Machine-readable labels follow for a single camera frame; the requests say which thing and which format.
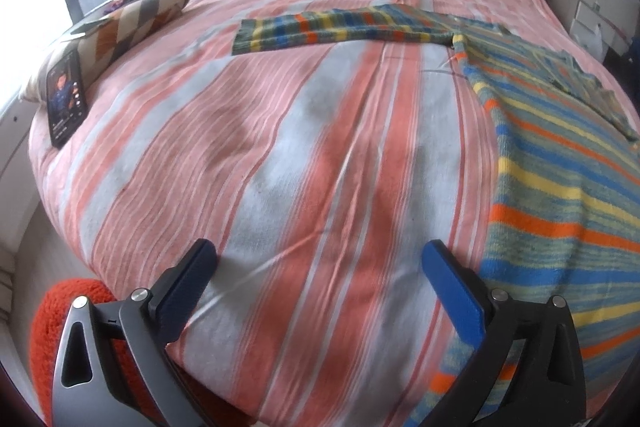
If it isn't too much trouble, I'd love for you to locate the striped knit sweater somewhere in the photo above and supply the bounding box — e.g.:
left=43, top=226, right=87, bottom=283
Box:
left=231, top=5, right=640, bottom=427

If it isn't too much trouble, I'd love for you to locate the orange fuzzy cushion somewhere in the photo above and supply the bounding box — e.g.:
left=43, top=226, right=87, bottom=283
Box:
left=28, top=277, right=153, bottom=427

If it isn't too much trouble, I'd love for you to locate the black smartphone lit screen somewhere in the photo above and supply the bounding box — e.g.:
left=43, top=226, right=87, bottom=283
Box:
left=45, top=49, right=89, bottom=150

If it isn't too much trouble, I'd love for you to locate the silver flat device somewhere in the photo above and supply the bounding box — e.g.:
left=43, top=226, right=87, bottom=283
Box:
left=66, top=18, right=110, bottom=40

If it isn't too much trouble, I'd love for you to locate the white plastic bag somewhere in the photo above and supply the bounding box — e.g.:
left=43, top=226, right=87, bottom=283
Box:
left=586, top=22, right=608, bottom=54

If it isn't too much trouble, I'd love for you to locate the chevron patterned pillow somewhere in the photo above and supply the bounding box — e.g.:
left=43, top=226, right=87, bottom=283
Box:
left=21, top=0, right=192, bottom=104

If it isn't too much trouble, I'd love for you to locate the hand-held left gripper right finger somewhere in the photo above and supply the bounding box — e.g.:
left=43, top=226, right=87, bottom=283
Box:
left=421, top=242, right=587, bottom=427

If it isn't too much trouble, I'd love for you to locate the pink striped bedsheet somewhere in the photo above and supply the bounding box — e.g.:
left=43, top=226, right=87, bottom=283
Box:
left=29, top=0, right=640, bottom=427

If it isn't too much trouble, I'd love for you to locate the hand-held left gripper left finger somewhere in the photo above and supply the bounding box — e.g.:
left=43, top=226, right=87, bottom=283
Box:
left=50, top=238, right=218, bottom=427

